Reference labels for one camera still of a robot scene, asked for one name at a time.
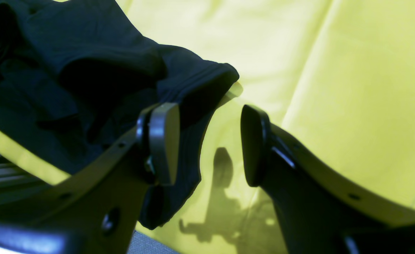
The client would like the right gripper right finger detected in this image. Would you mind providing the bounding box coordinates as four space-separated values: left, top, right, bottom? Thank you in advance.
240 105 415 254

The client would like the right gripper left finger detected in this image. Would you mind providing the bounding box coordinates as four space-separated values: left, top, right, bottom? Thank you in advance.
0 103 180 254

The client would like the dark navy T-shirt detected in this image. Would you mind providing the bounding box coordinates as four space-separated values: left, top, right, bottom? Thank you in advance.
0 0 239 230

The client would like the yellow table cloth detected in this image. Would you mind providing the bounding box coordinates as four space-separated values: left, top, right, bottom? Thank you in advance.
0 0 415 254

